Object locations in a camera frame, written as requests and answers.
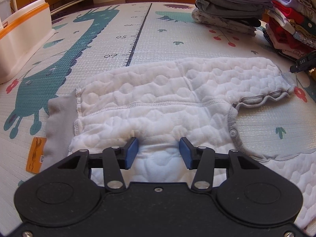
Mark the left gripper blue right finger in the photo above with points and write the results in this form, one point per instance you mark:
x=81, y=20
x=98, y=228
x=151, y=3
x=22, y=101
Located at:
x=201, y=159

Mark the colourful folded clothes stack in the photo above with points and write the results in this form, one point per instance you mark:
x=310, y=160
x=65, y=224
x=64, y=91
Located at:
x=291, y=27

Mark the white plant pot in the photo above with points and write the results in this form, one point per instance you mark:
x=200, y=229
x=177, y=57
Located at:
x=5, y=9

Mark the white orange potty seat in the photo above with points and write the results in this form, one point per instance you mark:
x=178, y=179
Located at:
x=22, y=35

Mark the white quilted baby garment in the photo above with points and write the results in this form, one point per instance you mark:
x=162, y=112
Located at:
x=246, y=104

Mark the orange card lower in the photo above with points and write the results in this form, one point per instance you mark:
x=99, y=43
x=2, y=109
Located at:
x=35, y=155

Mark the cartoon giraffe play mat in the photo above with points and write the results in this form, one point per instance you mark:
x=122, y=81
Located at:
x=152, y=32

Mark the grey purple folded clothes stack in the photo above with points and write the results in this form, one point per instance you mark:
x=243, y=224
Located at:
x=236, y=15

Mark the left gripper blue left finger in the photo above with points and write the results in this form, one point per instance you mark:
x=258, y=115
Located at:
x=115, y=159

